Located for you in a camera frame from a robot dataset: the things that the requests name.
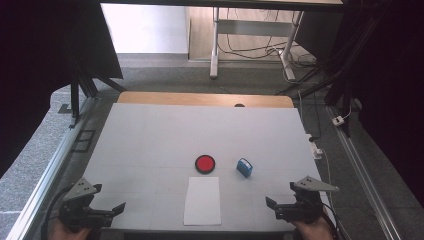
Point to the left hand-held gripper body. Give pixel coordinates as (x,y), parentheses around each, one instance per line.
(78,213)

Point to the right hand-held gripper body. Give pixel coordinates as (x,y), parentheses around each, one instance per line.
(305,210)

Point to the blue stamp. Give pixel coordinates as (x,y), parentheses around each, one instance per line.
(244,168)

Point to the white paper sheet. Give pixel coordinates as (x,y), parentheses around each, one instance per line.
(202,201)

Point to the round red ink pad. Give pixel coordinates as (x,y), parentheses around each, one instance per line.
(205,163)

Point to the person's right hand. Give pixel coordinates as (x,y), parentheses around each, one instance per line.
(315,230)

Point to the person's left hand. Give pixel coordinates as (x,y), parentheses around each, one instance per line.
(68,234)

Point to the white power strip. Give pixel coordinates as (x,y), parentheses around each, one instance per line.
(315,148)

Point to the small white plug adapter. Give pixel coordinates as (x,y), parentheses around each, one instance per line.
(338,120)

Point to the light grey table cover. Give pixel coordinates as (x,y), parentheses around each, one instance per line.
(166,140)

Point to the black metal stand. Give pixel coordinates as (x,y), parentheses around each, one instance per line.
(75,100)

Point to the wooden table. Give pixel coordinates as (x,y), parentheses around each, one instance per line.
(186,98)

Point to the black curtain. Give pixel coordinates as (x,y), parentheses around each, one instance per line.
(393,83)
(40,60)

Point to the aluminium floor rail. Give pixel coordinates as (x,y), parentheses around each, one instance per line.
(363,180)
(50,170)

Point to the white metal desk frame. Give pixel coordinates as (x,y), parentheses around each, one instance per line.
(214,50)

